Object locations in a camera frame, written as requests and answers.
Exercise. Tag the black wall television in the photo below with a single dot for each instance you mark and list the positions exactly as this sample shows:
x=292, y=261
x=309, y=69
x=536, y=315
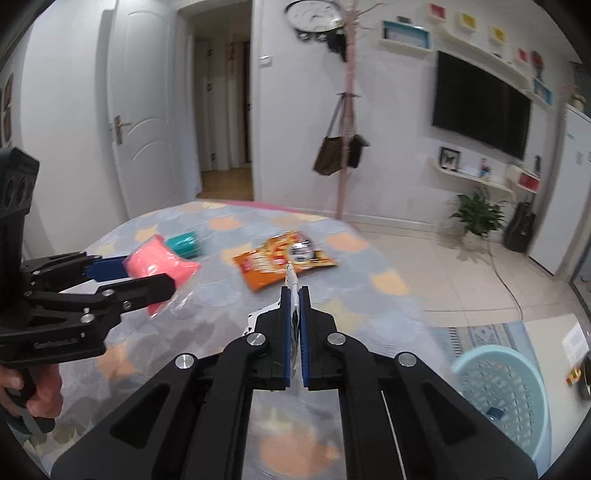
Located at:
x=474, y=103

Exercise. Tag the white curved wall shelf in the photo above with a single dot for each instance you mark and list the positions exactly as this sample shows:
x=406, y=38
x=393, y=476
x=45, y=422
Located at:
x=486, y=183

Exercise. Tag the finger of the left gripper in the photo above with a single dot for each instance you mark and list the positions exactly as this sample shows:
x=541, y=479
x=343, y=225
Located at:
x=76, y=267
x=103, y=308

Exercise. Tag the white coffee table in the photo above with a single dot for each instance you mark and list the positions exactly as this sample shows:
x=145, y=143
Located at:
x=559, y=344

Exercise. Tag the black hanging cap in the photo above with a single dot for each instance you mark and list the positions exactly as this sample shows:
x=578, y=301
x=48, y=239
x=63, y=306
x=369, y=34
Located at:
x=336, y=42

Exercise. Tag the orange panda snack bag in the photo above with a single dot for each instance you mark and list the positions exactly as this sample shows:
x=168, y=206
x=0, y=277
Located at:
x=267, y=264

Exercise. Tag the black acoustic guitar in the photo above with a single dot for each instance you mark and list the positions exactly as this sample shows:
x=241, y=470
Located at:
x=519, y=232

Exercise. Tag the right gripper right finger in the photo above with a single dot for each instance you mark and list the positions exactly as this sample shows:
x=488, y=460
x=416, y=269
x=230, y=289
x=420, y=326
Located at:
x=400, y=419

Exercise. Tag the white room door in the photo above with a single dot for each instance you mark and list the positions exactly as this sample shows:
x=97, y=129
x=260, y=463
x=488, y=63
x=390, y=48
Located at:
x=149, y=105

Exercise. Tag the butterfly picture frame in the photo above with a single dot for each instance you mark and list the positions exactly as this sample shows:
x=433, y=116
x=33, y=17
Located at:
x=449, y=159

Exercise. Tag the green potted plant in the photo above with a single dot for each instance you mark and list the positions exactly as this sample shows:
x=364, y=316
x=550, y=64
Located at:
x=479, y=216

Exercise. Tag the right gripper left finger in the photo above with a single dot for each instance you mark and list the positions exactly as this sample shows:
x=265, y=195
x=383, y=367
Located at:
x=189, y=421

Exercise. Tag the teal tissue pack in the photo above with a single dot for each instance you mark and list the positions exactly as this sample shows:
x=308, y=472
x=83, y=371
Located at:
x=185, y=245

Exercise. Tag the pink tissue pack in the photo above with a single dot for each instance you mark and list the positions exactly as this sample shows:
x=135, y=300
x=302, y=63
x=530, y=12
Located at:
x=153, y=257

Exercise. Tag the light blue laundry basket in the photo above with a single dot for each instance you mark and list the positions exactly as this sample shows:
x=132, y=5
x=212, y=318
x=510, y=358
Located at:
x=508, y=389

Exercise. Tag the black small hanging bag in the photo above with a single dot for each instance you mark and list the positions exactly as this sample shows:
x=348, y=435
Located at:
x=357, y=144

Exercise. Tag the person's left hand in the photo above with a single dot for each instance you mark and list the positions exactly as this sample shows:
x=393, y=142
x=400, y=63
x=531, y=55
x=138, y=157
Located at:
x=47, y=401

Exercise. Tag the panda wall clock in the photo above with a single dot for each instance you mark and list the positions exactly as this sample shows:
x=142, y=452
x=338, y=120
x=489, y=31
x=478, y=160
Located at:
x=314, y=19

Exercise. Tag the upper curved wall shelf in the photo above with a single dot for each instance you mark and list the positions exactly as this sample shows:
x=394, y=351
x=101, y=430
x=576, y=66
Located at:
x=514, y=62

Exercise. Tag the blue rectangular wall box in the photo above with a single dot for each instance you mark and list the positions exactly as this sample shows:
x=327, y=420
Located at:
x=406, y=39

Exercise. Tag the pink coat rack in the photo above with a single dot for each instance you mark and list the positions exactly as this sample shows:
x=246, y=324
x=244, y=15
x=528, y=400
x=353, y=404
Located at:
x=347, y=124

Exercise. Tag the white refrigerator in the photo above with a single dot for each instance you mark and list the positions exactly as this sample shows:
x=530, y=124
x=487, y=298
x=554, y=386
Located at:
x=568, y=196

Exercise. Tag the brown hanging handbag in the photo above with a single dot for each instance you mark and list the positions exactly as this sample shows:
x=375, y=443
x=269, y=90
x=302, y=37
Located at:
x=328, y=160

